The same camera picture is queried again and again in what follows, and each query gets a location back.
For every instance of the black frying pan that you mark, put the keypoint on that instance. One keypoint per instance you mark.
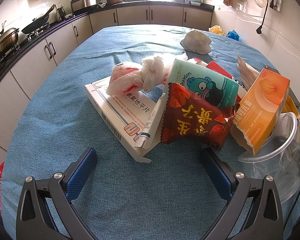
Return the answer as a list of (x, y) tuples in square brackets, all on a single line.
[(38, 22)]

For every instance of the blue tablecloth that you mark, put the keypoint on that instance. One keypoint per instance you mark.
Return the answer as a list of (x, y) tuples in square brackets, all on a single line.
[(169, 198)]

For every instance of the white medicine box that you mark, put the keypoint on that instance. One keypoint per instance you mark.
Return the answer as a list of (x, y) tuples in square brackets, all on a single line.
[(125, 115)]

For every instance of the teal cartoon tissue pack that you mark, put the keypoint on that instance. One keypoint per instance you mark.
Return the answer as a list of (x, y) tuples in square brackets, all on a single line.
[(215, 88)]

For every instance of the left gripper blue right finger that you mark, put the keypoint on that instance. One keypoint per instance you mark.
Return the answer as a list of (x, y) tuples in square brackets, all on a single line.
[(264, 219)]

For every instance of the clear plastic cup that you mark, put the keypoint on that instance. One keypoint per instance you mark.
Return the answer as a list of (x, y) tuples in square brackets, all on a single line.
[(279, 157)]

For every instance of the yellow plastic bowl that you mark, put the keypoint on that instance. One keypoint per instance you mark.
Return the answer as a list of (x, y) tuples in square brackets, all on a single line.
[(290, 107)]

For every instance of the yellow plastic bag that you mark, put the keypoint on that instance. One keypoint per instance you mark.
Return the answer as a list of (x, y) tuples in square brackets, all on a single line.
[(216, 29)]

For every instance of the dark red snack bag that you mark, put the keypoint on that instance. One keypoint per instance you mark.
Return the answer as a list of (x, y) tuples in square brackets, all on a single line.
[(188, 115)]

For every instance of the lidded steel wok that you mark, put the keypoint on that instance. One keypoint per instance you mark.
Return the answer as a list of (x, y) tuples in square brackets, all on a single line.
[(8, 38)]

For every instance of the red white torn carton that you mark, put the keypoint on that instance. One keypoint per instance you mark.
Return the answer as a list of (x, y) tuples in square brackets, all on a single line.
[(215, 67)]

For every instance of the steel kettle on counter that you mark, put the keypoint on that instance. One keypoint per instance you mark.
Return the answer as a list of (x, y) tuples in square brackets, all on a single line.
[(60, 14)]

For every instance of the blue plastic bag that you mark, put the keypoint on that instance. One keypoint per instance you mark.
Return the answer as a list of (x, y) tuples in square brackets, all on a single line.
[(233, 35)]

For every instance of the orange ointment carton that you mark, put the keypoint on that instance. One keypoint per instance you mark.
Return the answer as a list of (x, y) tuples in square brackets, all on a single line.
[(259, 110)]

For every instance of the white red plastic bag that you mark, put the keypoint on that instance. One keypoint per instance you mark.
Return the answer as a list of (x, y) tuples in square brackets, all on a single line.
[(132, 77)]

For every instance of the white ointment tube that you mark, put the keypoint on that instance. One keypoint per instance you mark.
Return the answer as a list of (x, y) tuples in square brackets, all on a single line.
[(147, 135)]

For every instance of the silver rice cooker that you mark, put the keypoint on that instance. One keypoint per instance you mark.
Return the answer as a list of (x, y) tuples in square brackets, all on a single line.
[(77, 5)]

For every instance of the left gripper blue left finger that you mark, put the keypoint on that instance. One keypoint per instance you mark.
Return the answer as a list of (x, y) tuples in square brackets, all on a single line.
[(34, 219)]

